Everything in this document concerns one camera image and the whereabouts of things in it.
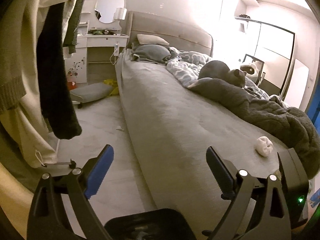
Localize beige pillow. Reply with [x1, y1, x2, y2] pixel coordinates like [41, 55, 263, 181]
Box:
[137, 34, 170, 46]

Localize round mirror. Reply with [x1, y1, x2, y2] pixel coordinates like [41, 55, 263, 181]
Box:
[94, 0, 126, 23]

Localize white rolled sock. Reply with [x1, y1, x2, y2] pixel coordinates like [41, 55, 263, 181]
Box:
[254, 136, 273, 157]

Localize dark grey fluffy blanket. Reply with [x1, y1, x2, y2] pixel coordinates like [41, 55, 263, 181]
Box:
[188, 78, 319, 179]

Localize white clothes rack base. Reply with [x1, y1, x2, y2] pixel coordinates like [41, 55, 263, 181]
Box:
[42, 139, 77, 169]

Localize patterned blue white duvet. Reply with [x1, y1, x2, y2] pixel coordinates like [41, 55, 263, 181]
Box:
[165, 47, 288, 110]

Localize white charger with cable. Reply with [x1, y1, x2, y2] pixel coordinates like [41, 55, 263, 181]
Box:
[110, 42, 120, 66]

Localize plush toy on chair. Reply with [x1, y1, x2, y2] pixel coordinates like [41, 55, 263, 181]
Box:
[240, 62, 260, 78]

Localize white dressing table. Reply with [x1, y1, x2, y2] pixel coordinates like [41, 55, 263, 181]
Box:
[65, 19, 130, 84]

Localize small floor paper scrap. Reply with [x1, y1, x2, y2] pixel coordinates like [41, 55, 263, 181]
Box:
[116, 126, 125, 132]

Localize cream hanging trousers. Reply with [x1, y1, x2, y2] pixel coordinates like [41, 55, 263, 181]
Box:
[1, 95, 57, 168]

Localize red item on floor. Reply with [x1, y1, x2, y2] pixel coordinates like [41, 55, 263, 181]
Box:
[67, 80, 77, 90]

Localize black hanging garment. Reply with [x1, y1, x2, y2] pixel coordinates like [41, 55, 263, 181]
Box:
[36, 3, 82, 140]

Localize grey cat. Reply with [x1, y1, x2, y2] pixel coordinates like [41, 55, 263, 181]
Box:
[198, 60, 247, 88]

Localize black trash bin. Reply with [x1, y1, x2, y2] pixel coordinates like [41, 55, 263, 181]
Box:
[104, 208, 196, 240]

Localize yellow item on floor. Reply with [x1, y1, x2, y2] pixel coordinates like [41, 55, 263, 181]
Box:
[104, 79, 119, 96]

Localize grey bed mattress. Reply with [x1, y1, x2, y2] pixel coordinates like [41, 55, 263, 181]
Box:
[116, 50, 286, 239]

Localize white table lamp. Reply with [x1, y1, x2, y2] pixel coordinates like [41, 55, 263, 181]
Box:
[113, 8, 127, 34]

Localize grey pillow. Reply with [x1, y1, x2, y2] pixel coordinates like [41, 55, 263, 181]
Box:
[130, 44, 171, 64]

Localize grey upholstered headboard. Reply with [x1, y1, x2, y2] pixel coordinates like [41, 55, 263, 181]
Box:
[120, 11, 214, 56]

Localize grey floor cushion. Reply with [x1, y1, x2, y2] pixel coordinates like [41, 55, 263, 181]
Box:
[70, 82, 114, 108]

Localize black framed wardrobe mirror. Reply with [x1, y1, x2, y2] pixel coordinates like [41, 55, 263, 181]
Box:
[235, 16, 296, 100]

